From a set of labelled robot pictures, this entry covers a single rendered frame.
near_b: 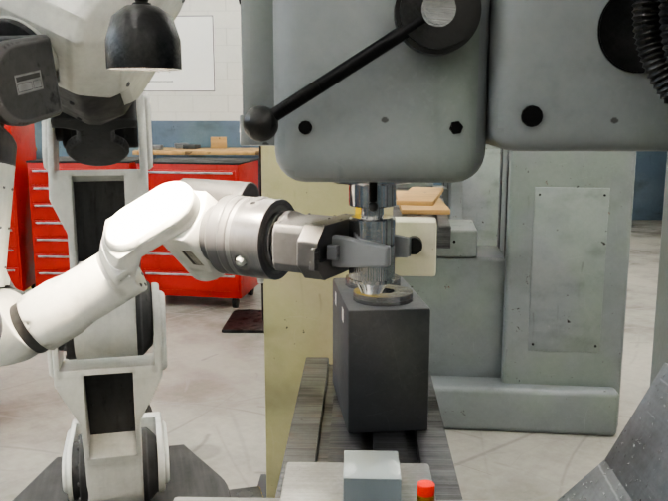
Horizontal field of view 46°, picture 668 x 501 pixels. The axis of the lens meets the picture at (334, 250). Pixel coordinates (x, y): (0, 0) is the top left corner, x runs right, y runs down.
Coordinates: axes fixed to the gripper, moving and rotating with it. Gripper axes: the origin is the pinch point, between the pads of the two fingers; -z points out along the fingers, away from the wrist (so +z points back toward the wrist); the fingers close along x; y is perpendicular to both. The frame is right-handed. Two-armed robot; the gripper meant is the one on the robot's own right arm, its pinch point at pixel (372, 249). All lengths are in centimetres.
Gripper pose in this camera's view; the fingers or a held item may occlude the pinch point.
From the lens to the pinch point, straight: 80.7
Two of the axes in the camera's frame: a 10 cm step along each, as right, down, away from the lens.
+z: -8.9, -0.9, 4.4
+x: 4.5, -1.6, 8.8
